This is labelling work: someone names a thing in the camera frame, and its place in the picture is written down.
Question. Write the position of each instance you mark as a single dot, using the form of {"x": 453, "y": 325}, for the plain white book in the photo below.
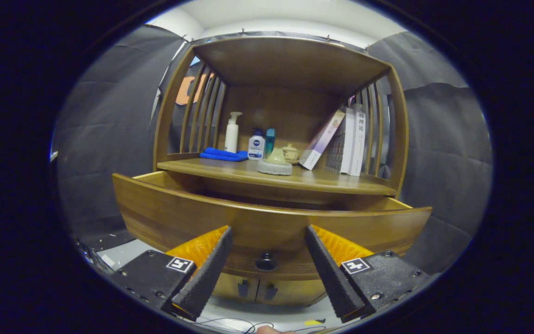
{"x": 347, "y": 144}

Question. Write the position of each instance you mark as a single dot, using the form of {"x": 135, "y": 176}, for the white pump bottle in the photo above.
{"x": 232, "y": 137}

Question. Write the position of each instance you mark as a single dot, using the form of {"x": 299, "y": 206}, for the blue folded cloth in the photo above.
{"x": 220, "y": 154}

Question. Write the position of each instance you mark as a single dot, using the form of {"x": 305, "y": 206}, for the pale green grey-based ornament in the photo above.
{"x": 275, "y": 163}

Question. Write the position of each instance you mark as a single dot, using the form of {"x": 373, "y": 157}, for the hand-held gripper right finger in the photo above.
{"x": 332, "y": 278}

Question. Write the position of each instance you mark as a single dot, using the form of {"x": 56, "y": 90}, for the patterned dark book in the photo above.
{"x": 334, "y": 155}

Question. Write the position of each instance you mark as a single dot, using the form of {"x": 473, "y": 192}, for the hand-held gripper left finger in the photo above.
{"x": 206, "y": 278}

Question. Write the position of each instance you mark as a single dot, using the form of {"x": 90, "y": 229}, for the wooden cabinet door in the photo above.
{"x": 230, "y": 287}
{"x": 295, "y": 292}

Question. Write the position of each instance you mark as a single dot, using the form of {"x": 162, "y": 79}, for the wooden drawer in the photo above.
{"x": 257, "y": 227}

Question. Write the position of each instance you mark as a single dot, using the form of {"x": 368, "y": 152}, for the wooden countertop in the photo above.
{"x": 332, "y": 178}

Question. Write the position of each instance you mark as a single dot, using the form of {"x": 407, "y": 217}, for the wooden cabinet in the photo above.
{"x": 290, "y": 60}

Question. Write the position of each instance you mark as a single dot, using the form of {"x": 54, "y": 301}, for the blue glass bottle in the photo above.
{"x": 270, "y": 139}

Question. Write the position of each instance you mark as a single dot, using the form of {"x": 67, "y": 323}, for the purple book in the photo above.
{"x": 322, "y": 139}

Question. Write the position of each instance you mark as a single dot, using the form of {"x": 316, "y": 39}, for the white book printed spine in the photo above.
{"x": 359, "y": 139}

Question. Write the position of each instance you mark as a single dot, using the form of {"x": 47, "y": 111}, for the white lotion bottle blue cap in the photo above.
{"x": 256, "y": 147}

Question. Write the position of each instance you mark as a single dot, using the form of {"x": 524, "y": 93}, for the yellow tape strip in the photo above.
{"x": 314, "y": 322}

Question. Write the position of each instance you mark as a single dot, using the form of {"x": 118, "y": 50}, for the lidded ceramic tea cup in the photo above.
{"x": 291, "y": 153}

